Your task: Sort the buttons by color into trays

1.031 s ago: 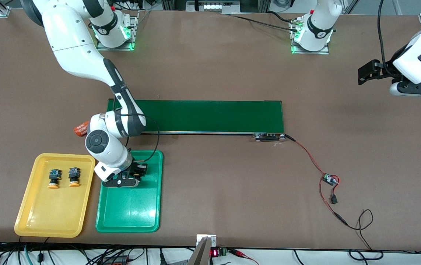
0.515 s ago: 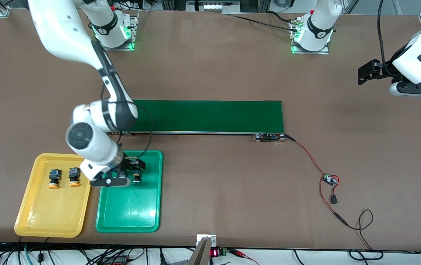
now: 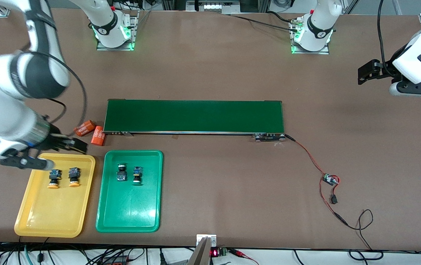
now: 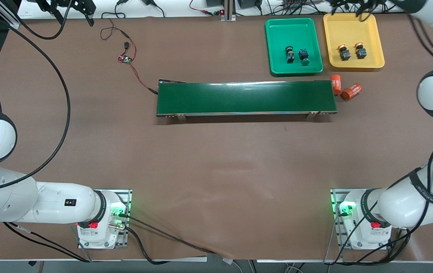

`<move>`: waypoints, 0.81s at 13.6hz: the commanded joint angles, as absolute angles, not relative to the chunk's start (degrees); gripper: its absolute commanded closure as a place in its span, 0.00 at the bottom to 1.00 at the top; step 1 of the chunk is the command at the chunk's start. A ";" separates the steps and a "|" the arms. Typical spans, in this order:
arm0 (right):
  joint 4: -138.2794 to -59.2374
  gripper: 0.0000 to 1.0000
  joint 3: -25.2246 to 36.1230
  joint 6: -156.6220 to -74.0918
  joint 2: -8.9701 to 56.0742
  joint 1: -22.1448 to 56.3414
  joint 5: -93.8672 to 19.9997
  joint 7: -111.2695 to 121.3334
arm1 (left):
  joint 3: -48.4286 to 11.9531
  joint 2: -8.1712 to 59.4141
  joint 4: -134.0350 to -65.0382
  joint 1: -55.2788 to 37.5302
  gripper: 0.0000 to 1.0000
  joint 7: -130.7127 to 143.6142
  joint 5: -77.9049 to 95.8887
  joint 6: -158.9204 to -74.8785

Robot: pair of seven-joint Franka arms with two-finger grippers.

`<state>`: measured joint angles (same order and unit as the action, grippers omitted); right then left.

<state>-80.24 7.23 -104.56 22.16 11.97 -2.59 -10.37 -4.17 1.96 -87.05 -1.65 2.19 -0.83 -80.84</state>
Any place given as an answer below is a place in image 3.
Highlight orange cylinder with white print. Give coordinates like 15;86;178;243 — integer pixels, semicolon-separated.
74;120;97;137
91;126;106;146

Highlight yellow mushroom push button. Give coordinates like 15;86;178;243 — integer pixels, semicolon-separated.
68;167;81;188
47;169;62;190

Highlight yellow plastic tray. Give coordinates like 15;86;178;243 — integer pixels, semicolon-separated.
14;153;96;238

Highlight green plastic tray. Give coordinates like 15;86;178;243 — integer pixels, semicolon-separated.
95;150;164;233

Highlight green belt conveyor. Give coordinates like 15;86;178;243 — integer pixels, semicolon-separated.
102;99;286;142

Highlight grey power strip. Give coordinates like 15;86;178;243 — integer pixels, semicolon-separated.
185;0;241;14

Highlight red test lead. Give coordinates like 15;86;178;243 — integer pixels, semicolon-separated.
229;248;259;265

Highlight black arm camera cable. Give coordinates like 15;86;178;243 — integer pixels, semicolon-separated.
21;42;88;127
377;0;397;77

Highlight red black motor wire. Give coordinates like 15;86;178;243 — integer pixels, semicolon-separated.
285;134;327;178

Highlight red black power wire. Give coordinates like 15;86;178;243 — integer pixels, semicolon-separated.
319;182;384;261

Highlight grey metal camera stand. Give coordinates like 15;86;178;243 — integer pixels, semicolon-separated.
187;234;217;265

